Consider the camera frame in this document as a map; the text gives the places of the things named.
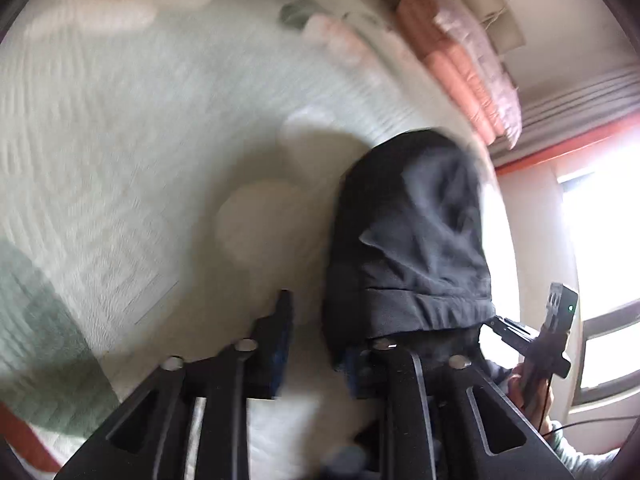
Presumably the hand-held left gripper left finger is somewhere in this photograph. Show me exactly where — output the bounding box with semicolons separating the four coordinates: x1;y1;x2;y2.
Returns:
54;289;296;480

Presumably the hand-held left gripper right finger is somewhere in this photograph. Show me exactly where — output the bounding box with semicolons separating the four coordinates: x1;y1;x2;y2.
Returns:
332;337;576;480

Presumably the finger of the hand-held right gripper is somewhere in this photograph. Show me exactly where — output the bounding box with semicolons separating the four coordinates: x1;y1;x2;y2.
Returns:
486;315;541;357

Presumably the black printed garment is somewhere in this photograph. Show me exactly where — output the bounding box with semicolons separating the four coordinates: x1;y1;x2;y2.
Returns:
322;129;496;376

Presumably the person's right forearm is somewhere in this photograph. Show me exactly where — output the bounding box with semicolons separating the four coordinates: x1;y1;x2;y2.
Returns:
545;420;621;480

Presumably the person's right hand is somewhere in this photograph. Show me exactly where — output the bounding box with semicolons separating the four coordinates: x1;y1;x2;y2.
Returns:
507;360;557;433

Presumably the window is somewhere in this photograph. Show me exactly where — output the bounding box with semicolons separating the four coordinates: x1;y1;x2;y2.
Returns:
552;125;640;411

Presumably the beige curtain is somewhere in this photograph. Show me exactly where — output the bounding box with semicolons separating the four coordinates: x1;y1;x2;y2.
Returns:
487;67;640;166

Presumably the bed with floral cover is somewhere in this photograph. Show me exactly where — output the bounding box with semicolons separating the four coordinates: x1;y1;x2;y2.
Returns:
0;0;521;480

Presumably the pink folded blanket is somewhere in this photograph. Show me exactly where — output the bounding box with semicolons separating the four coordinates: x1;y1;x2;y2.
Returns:
395;0;501;146

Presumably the black cable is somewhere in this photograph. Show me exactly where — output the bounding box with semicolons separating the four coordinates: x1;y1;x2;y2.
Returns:
537;355;636;437

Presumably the orange wall trim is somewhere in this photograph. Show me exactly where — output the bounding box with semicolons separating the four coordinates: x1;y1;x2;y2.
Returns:
494;112;640;177

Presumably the hanging rope ornament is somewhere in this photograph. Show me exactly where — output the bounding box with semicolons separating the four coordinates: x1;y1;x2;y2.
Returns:
481;0;522;31

